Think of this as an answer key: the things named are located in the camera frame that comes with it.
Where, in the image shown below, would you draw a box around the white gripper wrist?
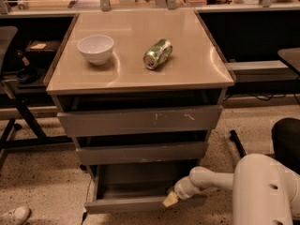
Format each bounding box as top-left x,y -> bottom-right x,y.
162,176 -> 214,207

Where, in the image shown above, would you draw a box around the grey bottom drawer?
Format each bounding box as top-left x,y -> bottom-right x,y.
84,159 -> 197,214

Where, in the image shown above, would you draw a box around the grey drawer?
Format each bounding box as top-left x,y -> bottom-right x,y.
76,142 -> 208,165
58,105 -> 222,137
84,159 -> 197,214

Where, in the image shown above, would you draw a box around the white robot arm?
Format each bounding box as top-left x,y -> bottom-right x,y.
163,154 -> 300,225

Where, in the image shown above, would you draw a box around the grey middle drawer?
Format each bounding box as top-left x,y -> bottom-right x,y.
76,142 -> 208,165

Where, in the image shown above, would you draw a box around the grey drawer cabinet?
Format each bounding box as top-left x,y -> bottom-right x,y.
43,8 -> 236,191

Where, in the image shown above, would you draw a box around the grey top drawer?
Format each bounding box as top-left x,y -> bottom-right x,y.
58,105 -> 222,137

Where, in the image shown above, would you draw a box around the black metal bar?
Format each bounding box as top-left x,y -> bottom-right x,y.
230,130 -> 247,158

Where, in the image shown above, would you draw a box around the black trouser leg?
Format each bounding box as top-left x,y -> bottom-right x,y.
272,118 -> 300,174

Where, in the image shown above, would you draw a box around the green soda can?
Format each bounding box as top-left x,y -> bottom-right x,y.
143,38 -> 173,70

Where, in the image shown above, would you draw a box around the white sneaker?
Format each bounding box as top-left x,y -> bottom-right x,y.
0,206 -> 31,225

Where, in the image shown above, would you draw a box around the white ceramic bowl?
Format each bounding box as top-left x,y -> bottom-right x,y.
77,35 -> 114,65

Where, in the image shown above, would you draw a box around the black headphones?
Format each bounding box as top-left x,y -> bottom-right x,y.
16,66 -> 40,84

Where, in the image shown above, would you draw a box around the dark box with note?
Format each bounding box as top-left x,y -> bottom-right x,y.
25,40 -> 60,59

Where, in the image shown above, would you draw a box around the white floor cable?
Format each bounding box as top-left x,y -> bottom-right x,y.
80,178 -> 93,225

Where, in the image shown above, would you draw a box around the black table frame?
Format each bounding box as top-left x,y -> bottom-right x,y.
0,78 -> 74,171

